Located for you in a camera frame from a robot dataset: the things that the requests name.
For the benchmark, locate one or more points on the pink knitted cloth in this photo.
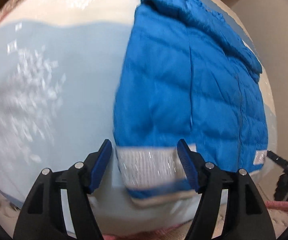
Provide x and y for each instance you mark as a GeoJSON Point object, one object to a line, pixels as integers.
{"type": "Point", "coordinates": [277, 205]}

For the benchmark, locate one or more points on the blue white bed sheet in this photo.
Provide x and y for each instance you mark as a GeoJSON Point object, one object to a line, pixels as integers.
{"type": "Point", "coordinates": [60, 68]}

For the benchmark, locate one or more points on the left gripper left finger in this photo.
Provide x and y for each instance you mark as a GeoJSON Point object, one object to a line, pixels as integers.
{"type": "Point", "coordinates": [58, 207]}

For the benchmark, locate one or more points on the blue puffer jacket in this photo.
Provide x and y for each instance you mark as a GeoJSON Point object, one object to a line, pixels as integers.
{"type": "Point", "coordinates": [186, 75]}

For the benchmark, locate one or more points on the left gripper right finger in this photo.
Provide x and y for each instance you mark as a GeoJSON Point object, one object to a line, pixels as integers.
{"type": "Point", "coordinates": [230, 206]}

